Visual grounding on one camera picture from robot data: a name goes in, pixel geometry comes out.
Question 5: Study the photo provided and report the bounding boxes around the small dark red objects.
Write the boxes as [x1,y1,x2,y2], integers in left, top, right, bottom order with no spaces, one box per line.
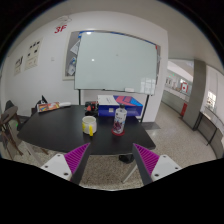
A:
[85,101,98,117]

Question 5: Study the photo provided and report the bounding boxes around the white wall poster left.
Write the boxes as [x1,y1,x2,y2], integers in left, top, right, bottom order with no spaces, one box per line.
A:
[14,56,23,75]

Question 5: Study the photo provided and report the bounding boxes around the blue and white box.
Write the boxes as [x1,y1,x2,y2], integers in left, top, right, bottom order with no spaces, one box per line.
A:
[98,95,143,116]

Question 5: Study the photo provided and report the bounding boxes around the white flat object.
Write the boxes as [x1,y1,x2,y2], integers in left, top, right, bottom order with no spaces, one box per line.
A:
[59,102,71,107]

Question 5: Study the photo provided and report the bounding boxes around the red round coaster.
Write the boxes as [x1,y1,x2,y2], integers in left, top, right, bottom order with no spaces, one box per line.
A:
[111,129,125,136]

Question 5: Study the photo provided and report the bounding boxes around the black chair at table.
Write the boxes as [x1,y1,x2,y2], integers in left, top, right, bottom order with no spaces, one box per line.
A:
[31,95,48,116]

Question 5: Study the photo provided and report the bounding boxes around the black rectangular table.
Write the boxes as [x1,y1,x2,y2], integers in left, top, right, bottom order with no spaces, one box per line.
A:
[18,105,156,155]

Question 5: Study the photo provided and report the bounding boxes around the round dark wooden table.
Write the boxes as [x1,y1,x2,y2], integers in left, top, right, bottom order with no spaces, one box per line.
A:
[0,106,20,131]

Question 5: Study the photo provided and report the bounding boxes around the large white whiteboard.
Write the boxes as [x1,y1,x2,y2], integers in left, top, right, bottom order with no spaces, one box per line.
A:
[74,32,158,95]

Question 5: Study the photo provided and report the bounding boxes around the grey pinboard with papers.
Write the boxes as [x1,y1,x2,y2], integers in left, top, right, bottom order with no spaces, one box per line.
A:
[63,31,80,81]

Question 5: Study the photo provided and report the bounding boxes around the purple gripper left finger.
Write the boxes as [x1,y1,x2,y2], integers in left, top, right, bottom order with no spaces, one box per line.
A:
[42,143,91,184]

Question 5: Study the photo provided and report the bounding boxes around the clear plastic water bottle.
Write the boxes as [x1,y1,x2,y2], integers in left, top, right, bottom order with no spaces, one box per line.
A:
[113,104,127,133]

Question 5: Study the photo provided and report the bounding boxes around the white mug yellow handle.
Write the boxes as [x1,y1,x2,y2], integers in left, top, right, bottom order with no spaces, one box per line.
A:
[82,116,97,136]

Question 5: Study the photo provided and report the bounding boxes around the grey armchair back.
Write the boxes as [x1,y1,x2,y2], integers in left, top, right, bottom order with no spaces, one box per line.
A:
[5,100,15,111]

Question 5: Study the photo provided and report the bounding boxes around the red 3F wall sign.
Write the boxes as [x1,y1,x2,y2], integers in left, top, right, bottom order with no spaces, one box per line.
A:
[54,25,67,34]

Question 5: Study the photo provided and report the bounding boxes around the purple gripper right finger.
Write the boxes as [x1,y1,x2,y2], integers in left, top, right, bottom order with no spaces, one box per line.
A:
[132,143,181,185]

